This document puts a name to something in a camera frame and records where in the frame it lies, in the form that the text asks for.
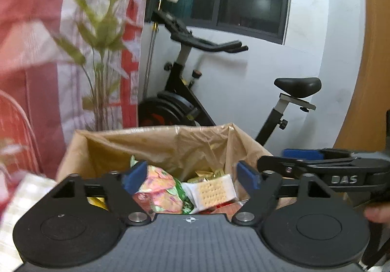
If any colourful fruit snack bag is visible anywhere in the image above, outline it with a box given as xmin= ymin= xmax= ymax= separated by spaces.
xmin=133 ymin=165 xmax=194 ymax=215

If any cracker biscuit packet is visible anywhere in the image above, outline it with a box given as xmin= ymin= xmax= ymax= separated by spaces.
xmin=181 ymin=174 xmax=237 ymax=214

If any yellow snack bag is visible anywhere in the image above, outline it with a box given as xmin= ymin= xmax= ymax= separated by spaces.
xmin=87 ymin=197 xmax=108 ymax=211

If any red snack packet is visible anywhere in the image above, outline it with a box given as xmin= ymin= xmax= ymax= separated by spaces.
xmin=201 ymin=199 xmax=247 ymax=216

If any gold snack packet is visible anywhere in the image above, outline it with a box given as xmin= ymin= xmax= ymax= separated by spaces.
xmin=187 ymin=169 xmax=225 ymax=183

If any person right hand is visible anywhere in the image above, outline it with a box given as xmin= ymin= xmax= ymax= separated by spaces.
xmin=364 ymin=204 xmax=390 ymax=224

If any wooden door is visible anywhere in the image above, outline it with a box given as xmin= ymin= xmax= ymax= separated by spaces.
xmin=334 ymin=0 xmax=389 ymax=151

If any cardboard box with plastic liner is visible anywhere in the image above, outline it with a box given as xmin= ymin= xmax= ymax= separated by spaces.
xmin=55 ymin=122 xmax=298 ymax=215

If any black exercise bike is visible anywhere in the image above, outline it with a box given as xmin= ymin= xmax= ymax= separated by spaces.
xmin=138 ymin=9 xmax=323 ymax=148

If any printed pink backdrop cloth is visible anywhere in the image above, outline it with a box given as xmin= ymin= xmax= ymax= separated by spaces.
xmin=1 ymin=0 xmax=146 ymax=187

